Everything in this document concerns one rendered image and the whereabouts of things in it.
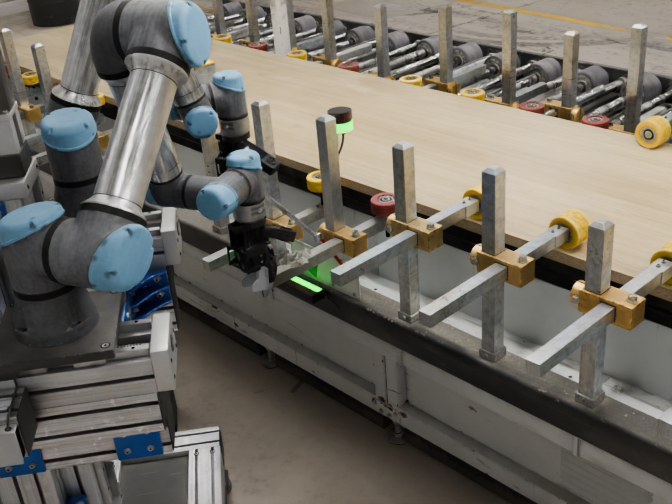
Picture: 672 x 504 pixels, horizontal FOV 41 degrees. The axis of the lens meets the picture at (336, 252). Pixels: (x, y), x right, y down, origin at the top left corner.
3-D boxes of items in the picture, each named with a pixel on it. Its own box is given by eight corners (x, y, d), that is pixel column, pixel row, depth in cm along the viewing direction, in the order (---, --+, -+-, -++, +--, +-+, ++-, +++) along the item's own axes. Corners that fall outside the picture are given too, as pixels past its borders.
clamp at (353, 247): (354, 258, 222) (352, 241, 220) (317, 243, 231) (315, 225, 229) (369, 250, 226) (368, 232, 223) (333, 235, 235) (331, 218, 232)
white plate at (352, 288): (359, 301, 227) (356, 267, 223) (292, 270, 244) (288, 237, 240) (361, 300, 228) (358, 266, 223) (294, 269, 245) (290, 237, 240)
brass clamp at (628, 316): (628, 333, 168) (630, 310, 165) (566, 308, 177) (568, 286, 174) (645, 319, 171) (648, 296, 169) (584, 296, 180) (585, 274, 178)
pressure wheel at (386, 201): (388, 246, 232) (386, 206, 227) (366, 237, 237) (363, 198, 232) (409, 234, 237) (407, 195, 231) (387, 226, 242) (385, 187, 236)
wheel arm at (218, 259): (211, 275, 229) (208, 261, 227) (203, 271, 231) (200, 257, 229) (333, 215, 254) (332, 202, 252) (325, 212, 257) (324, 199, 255)
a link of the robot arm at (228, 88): (205, 71, 219) (239, 66, 221) (212, 114, 224) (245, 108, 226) (211, 80, 212) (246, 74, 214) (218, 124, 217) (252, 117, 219)
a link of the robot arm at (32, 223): (39, 257, 166) (22, 191, 160) (99, 266, 161) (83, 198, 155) (-5, 290, 156) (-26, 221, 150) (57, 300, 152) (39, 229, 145)
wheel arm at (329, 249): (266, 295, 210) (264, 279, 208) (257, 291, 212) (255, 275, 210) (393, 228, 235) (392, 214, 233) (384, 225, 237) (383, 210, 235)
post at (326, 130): (340, 293, 234) (324, 119, 211) (331, 288, 236) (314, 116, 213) (349, 287, 236) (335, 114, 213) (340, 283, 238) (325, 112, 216)
